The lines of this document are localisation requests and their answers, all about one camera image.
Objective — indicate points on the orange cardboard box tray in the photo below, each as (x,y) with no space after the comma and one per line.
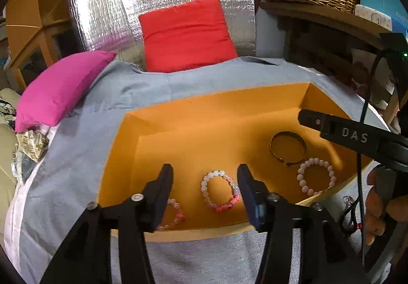
(220,131)

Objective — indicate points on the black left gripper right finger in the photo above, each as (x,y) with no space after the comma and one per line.
(298,237)

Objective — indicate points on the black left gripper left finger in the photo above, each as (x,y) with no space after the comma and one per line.
(84,256)

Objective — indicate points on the wooden shelf table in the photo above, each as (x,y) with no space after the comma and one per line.
(341,45)

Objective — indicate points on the beige leather sofa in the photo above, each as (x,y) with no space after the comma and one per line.
(8,182)

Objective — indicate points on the dark metal bangle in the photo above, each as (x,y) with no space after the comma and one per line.
(288,148)

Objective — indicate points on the magenta pillow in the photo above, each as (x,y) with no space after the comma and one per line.
(57,90)

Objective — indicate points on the person right hand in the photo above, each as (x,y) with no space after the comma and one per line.
(396,208)

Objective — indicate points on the patterned fabric bag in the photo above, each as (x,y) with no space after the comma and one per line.
(29,149)

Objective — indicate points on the white patterned box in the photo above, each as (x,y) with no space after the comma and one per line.
(374,16)

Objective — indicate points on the red pillow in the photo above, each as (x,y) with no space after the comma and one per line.
(187,36)

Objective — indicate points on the pink bed sheet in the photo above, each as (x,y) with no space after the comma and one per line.
(29,234)

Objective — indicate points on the blue cardboard box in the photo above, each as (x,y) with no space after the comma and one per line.
(393,9)

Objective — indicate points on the grey blanket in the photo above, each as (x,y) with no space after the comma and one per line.
(82,141)

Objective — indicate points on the wooden cabinet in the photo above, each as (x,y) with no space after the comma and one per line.
(40,33)

